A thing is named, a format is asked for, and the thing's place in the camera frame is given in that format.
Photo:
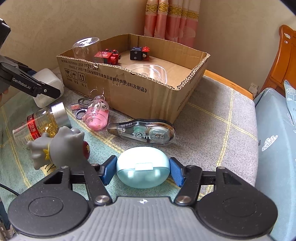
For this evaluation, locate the blue bed sheet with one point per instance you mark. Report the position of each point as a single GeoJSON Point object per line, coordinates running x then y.
{"type": "Point", "coordinates": [276, 159]}

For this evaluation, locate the checked blanket mat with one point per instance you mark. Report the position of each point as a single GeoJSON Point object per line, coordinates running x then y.
{"type": "Point", "coordinates": [217, 127]}

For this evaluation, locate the wooden bed headboard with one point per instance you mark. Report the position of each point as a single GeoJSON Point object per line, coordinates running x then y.
{"type": "Point", "coordinates": [284, 65]}

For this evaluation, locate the red toy car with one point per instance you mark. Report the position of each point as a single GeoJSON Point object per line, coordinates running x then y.
{"type": "Point", "coordinates": [108, 56]}

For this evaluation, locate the blue pillow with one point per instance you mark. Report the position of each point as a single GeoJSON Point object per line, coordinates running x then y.
{"type": "Point", "coordinates": [290, 94]}

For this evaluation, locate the brown cardboard box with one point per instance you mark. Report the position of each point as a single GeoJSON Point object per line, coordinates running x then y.
{"type": "Point", "coordinates": [136, 94]}

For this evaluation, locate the pink bottle keychain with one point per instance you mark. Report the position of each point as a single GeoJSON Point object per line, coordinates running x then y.
{"type": "Point", "coordinates": [92, 110]}

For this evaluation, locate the clear square plastic container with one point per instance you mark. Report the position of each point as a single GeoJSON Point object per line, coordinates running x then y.
{"type": "Point", "coordinates": [155, 72]}

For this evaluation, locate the clear round plastic jar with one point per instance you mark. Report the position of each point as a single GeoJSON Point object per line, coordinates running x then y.
{"type": "Point", "coordinates": [87, 48]}

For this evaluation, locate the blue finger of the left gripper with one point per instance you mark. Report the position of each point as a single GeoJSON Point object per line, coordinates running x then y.
{"type": "Point", "coordinates": [33, 87]}

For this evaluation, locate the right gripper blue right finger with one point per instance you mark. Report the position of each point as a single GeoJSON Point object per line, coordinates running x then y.
{"type": "Point", "coordinates": [188, 178]}

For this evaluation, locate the pink curtain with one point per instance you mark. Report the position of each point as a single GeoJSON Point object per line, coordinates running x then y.
{"type": "Point", "coordinates": [173, 20]}

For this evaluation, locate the correction tape dispenser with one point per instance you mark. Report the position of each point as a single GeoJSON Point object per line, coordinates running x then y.
{"type": "Point", "coordinates": [150, 131]}

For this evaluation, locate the gold capsule jar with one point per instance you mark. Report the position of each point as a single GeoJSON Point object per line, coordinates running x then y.
{"type": "Point", "coordinates": [46, 120]}

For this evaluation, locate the wall power socket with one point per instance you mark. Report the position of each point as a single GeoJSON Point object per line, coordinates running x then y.
{"type": "Point", "coordinates": [253, 89]}

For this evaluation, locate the grey cat figurine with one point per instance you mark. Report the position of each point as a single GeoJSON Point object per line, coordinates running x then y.
{"type": "Point", "coordinates": [66, 148]}

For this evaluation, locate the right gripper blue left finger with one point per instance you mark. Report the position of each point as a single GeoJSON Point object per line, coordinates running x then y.
{"type": "Point", "coordinates": [97, 177]}

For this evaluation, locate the black cube toy red buttons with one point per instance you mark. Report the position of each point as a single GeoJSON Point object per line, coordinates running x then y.
{"type": "Point", "coordinates": [139, 53]}

